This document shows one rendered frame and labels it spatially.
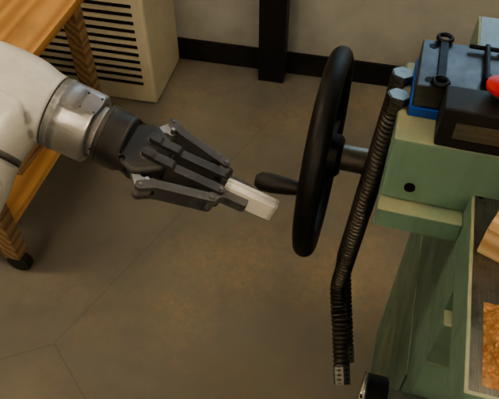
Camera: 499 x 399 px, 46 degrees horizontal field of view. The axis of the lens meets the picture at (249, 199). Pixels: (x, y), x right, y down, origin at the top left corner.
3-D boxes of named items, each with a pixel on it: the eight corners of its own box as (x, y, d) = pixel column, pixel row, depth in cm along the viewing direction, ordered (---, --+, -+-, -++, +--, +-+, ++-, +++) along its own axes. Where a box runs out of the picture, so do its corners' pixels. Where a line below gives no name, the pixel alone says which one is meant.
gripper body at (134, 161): (88, 134, 67) (163, 169, 68) (118, 89, 72) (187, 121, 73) (81, 172, 73) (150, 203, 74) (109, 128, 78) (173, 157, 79)
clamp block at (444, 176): (393, 115, 77) (406, 58, 70) (500, 134, 75) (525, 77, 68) (378, 198, 68) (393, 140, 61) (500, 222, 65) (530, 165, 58)
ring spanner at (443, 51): (436, 33, 67) (437, 30, 66) (454, 36, 66) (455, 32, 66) (429, 88, 60) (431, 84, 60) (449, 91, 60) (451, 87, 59)
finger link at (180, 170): (145, 143, 71) (140, 151, 70) (228, 184, 72) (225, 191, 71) (139, 163, 74) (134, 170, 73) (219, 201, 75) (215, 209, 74)
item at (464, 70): (414, 66, 69) (424, 24, 65) (512, 82, 67) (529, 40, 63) (402, 140, 61) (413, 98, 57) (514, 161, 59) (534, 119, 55)
